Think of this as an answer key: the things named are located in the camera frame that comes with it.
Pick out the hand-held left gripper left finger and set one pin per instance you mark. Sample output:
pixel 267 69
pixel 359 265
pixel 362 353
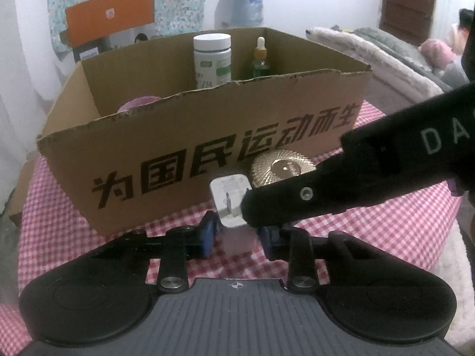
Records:
pixel 207 237

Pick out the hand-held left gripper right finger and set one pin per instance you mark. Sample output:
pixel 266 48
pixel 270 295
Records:
pixel 269 243

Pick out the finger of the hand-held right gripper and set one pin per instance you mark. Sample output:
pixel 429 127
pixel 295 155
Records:
pixel 289 200

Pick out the white charger plug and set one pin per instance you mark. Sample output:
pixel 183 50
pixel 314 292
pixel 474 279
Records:
pixel 226 196

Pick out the brown cardboard box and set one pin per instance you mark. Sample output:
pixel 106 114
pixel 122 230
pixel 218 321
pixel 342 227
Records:
pixel 185 129

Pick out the green dropper bottle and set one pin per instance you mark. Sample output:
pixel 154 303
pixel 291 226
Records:
pixel 260 65

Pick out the purple plastic lid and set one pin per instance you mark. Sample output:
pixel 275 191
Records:
pixel 139 104

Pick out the white plastic bottle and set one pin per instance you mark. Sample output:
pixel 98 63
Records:
pixel 212 63

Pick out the pink checked tablecloth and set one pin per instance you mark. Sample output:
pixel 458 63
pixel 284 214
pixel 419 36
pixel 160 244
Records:
pixel 389 230

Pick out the white fluffy blanket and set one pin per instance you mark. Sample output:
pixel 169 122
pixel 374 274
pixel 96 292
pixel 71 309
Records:
pixel 371 59

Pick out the grey blanket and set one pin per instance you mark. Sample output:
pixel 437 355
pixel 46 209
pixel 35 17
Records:
pixel 408 50

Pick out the brown door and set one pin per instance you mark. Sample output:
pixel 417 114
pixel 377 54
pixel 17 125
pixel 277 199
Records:
pixel 408 3

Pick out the blue water jug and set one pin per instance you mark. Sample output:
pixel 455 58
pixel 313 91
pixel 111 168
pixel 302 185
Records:
pixel 246 3

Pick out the floral hanging cloth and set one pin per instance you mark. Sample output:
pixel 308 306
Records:
pixel 178 0

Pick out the printed carton with orange flap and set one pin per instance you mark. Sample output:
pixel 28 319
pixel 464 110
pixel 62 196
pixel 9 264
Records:
pixel 111 11

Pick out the white curtain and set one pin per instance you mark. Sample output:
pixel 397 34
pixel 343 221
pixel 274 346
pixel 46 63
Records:
pixel 22 74

